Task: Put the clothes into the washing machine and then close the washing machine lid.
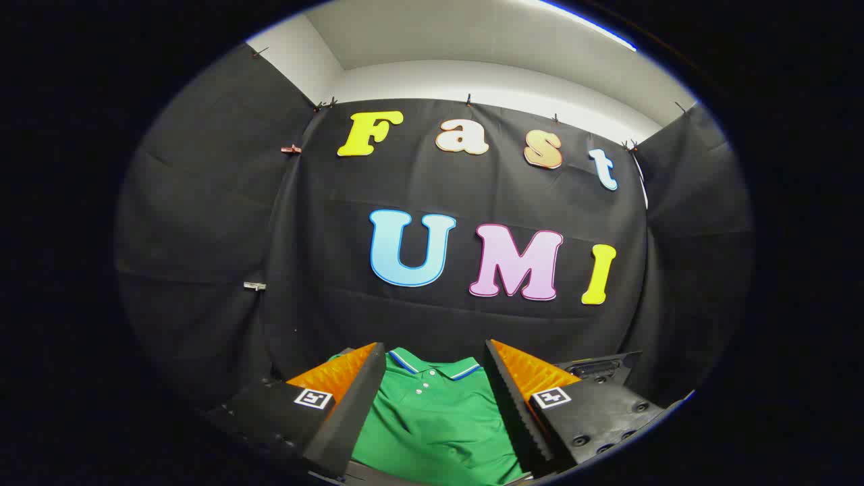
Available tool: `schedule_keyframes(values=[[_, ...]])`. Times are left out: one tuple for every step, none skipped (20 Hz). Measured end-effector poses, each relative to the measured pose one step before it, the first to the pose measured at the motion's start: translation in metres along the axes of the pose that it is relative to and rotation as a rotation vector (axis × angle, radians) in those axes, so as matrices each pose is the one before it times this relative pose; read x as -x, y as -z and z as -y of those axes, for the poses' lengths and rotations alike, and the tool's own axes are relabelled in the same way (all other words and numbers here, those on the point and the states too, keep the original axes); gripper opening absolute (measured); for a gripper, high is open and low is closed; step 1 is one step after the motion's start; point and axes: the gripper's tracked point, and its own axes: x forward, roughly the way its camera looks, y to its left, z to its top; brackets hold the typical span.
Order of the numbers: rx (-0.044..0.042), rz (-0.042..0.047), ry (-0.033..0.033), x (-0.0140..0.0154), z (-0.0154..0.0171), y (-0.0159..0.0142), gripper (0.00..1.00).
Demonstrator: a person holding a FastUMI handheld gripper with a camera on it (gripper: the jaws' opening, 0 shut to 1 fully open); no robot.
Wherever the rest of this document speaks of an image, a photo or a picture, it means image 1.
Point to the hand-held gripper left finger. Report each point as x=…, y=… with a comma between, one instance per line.
x=354, y=412

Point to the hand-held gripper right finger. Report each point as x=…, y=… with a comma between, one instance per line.
x=516, y=412

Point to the green polo shirt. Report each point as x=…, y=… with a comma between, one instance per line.
x=432, y=425

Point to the dark washing machine lid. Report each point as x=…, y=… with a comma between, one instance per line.
x=597, y=369

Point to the silver clip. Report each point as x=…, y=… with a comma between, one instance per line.
x=254, y=285

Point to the pink clip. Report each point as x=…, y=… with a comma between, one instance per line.
x=291, y=149

